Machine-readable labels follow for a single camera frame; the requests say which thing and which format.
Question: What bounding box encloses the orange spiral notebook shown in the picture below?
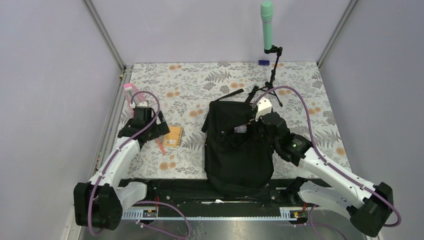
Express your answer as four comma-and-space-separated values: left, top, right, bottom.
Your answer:
162, 126, 183, 147

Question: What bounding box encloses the black student backpack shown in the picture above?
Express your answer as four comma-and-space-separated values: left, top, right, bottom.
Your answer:
201, 89, 274, 196

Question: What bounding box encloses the small clear round container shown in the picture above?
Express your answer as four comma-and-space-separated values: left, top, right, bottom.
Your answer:
233, 124, 248, 134

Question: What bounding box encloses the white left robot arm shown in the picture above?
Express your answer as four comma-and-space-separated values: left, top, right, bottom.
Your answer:
73, 106, 170, 230

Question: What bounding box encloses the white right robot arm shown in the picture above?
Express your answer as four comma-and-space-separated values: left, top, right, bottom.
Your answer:
255, 112, 394, 237

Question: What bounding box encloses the orange pencil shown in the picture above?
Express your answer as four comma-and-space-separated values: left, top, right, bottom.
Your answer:
155, 138, 167, 156

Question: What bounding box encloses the floral table mat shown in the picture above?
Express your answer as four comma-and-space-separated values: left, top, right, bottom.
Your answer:
123, 61, 350, 179

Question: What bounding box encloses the small blue block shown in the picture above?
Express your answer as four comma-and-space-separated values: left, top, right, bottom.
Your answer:
258, 60, 270, 66

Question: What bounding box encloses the black microphone tripod stand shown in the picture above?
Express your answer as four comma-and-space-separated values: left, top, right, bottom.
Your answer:
258, 44, 283, 92

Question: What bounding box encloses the mint green microphone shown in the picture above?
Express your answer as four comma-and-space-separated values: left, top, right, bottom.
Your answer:
260, 0, 274, 54

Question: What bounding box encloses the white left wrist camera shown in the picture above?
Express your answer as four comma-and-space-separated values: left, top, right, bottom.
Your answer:
129, 101, 149, 109

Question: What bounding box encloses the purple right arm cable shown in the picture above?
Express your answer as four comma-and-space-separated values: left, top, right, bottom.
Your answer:
251, 85, 402, 228

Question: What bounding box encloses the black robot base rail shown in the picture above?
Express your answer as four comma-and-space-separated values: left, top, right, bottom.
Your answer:
118, 178, 313, 220

